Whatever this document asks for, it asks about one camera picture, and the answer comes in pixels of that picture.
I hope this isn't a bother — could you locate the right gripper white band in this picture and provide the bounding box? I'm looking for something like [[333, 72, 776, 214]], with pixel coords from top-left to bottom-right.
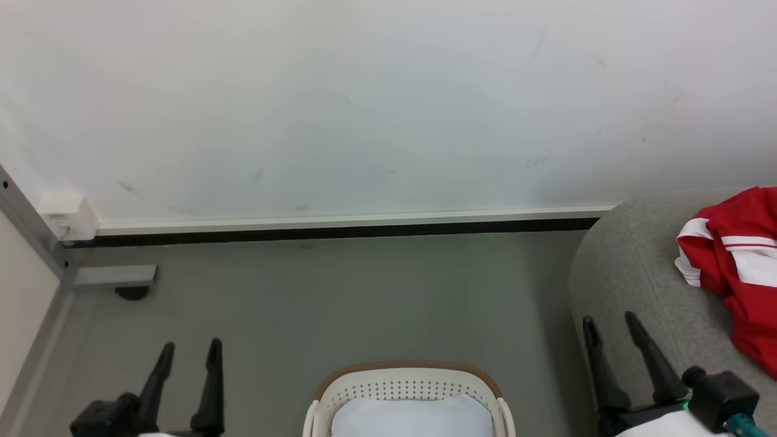
[[582, 311, 736, 437]]

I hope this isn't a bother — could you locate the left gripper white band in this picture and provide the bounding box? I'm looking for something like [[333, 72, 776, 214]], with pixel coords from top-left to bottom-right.
[[69, 337, 226, 437]]

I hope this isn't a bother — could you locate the red and white jacket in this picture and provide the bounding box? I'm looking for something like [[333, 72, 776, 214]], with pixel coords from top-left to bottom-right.
[[674, 186, 777, 381]]

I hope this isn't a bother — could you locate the cream perforated laundry basket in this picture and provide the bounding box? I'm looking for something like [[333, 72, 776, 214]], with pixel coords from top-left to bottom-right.
[[302, 361, 517, 437]]

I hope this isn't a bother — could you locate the pale white cloth in basket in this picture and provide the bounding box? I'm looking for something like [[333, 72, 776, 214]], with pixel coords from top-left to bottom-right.
[[330, 393, 495, 437]]

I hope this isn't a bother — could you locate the grey fabric sofa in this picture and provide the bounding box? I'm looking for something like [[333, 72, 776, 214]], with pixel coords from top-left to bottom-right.
[[567, 186, 777, 437]]

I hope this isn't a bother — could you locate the beige partition panel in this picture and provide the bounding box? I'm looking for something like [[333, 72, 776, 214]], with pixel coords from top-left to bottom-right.
[[0, 209, 61, 419]]

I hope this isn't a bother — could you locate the white and black baseboard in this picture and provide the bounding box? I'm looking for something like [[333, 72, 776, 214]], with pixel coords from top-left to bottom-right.
[[64, 205, 619, 248]]

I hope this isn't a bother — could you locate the white wall socket box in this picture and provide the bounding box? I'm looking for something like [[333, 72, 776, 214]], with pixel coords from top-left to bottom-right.
[[37, 194, 100, 243]]

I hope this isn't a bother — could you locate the grey metal partition frame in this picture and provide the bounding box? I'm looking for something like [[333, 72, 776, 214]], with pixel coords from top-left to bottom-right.
[[0, 164, 158, 290]]

